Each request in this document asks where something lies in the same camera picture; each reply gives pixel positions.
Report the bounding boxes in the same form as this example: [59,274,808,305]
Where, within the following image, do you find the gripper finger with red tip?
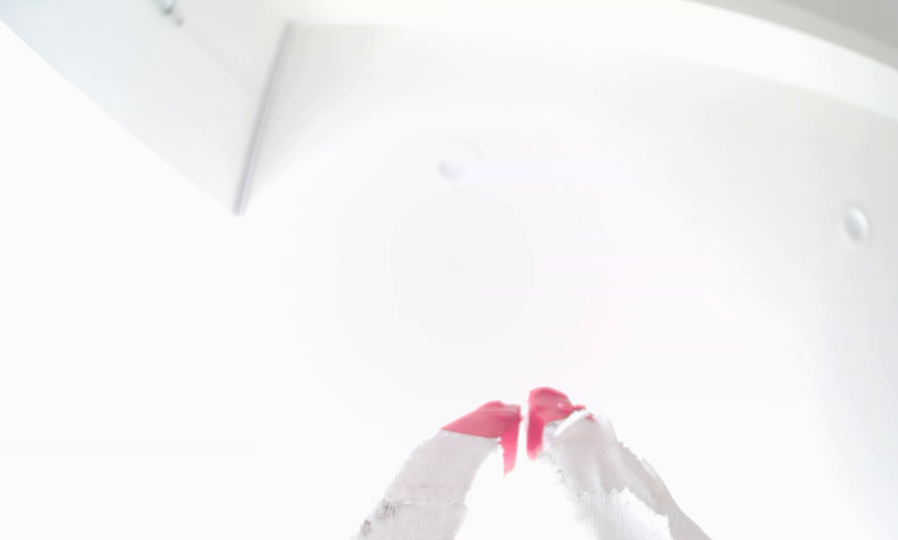
[355,400,523,540]
[526,386,712,540]

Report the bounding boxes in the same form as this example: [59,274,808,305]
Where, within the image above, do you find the small round white ceiling fixture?
[842,202,871,245]

